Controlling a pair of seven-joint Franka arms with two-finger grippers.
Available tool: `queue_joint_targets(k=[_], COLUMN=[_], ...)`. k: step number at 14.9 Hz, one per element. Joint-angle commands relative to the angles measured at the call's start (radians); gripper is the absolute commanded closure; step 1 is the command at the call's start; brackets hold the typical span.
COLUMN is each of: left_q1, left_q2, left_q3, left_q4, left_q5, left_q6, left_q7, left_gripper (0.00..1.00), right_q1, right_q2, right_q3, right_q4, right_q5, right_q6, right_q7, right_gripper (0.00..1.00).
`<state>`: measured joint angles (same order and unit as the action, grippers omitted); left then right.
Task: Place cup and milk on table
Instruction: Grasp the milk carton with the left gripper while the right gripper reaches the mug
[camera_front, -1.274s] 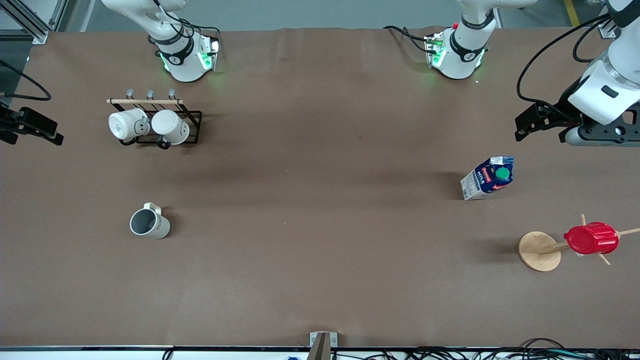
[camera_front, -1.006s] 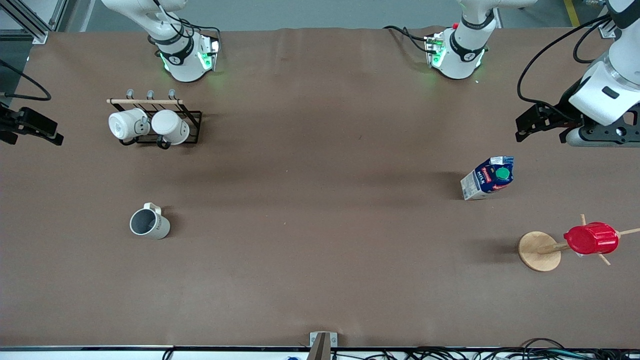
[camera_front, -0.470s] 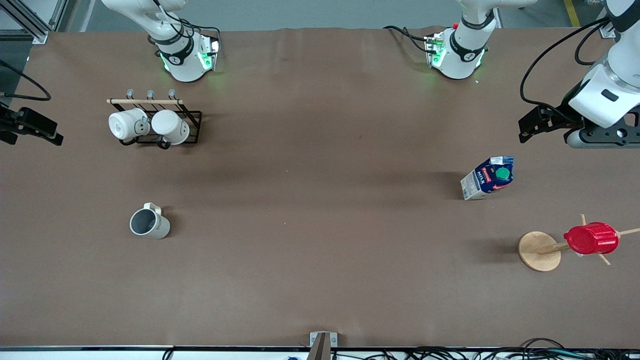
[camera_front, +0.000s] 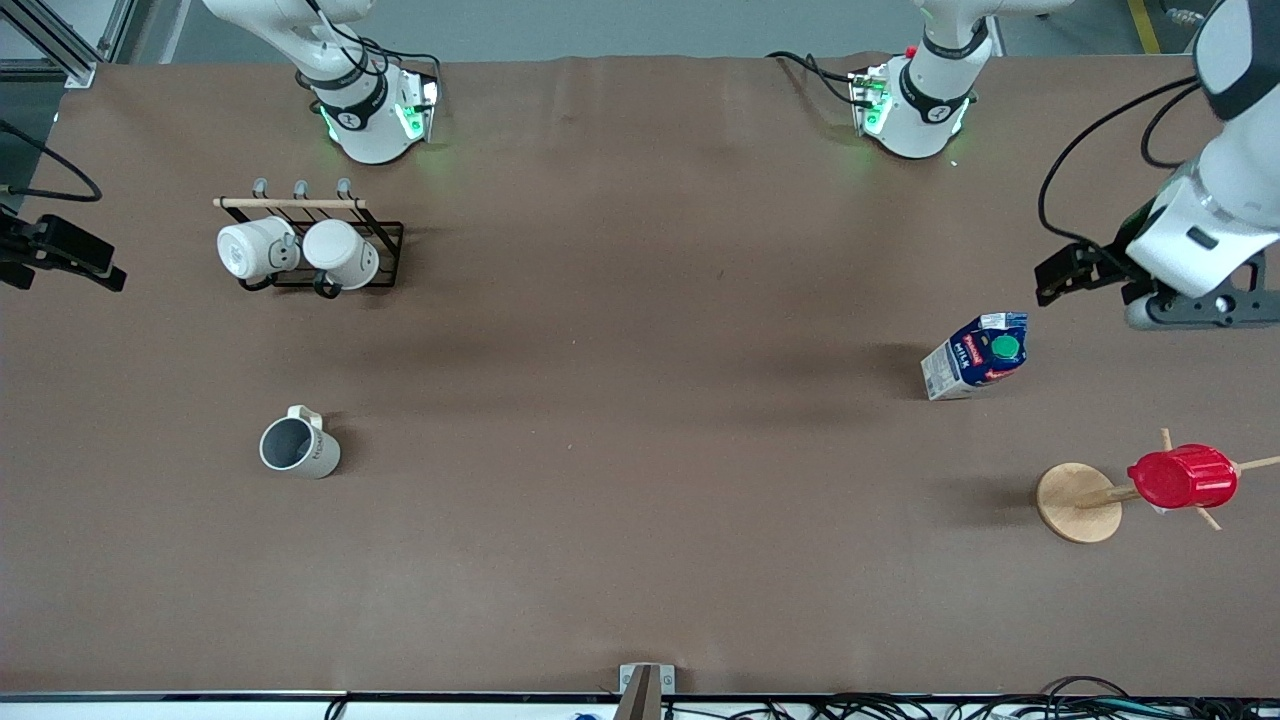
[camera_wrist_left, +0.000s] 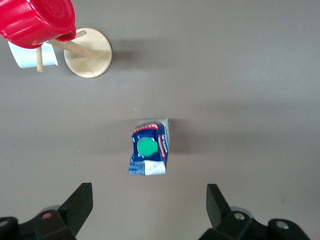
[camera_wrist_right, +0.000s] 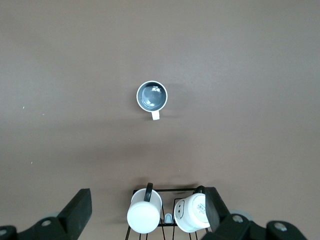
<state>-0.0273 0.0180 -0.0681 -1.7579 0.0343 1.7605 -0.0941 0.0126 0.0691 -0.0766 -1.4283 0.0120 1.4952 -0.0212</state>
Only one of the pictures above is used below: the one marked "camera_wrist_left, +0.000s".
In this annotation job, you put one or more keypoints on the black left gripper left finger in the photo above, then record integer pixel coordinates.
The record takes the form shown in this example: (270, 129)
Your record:
(75, 212)

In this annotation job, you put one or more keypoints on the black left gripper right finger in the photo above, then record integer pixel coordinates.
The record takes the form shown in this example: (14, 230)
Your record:
(217, 212)

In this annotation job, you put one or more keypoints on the blue milk carton green cap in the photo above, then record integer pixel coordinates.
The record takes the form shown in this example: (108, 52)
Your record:
(147, 147)

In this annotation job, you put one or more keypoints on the smooth white cup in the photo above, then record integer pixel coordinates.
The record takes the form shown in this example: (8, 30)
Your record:
(25, 57)

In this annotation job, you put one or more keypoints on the red plastic cup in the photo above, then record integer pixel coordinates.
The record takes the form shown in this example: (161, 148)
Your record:
(30, 20)

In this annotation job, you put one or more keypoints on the wooden mug tree stand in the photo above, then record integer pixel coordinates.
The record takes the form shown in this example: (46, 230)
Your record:
(87, 62)

